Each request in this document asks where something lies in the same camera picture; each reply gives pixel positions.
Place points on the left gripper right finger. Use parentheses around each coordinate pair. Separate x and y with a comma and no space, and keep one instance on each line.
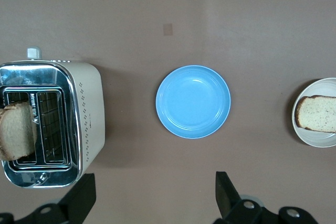
(231,203)

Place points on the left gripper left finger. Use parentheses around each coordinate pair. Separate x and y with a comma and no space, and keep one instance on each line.
(76,200)

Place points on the dark-crust toast bread slice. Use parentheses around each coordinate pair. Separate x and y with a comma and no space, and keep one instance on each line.
(15,129)

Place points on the pale-crust toast bread slice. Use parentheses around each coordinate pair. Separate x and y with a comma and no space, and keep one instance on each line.
(317,113)

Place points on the beige plate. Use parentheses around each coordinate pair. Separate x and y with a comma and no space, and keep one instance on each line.
(315,138)

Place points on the blue plate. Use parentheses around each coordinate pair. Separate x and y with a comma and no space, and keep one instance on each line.
(193,102)

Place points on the beige chrome toaster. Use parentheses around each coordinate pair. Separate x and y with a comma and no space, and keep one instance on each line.
(89,103)

